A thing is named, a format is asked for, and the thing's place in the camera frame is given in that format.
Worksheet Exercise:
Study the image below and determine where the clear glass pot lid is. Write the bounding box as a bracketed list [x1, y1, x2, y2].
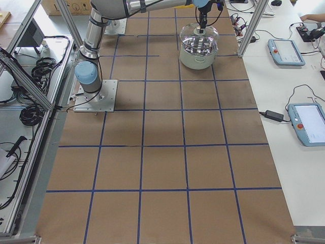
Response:
[180, 23, 219, 41]

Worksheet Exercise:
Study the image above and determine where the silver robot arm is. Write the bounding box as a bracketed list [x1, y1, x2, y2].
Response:
[79, 1, 213, 110]

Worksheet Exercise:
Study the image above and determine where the pale green cooking pot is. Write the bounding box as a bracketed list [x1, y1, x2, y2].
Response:
[180, 36, 218, 70]

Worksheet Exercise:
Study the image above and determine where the far teach pendant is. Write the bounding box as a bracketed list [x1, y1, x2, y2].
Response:
[268, 39, 305, 67]

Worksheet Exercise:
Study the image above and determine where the teach pendant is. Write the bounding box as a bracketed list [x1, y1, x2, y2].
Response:
[268, 39, 305, 67]
[288, 103, 324, 147]

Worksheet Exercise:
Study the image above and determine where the black power adapter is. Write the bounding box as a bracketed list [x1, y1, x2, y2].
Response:
[264, 110, 284, 122]

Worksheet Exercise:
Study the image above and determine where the brown paper table cover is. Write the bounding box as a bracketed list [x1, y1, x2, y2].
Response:
[36, 9, 295, 243]

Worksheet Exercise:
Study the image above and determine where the near teach pendant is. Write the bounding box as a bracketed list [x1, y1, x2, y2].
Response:
[288, 103, 324, 147]

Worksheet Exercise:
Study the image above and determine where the aluminium frame post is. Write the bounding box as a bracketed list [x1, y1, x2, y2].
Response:
[237, 0, 268, 57]

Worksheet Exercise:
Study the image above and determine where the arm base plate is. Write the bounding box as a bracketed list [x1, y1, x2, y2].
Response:
[73, 80, 118, 112]

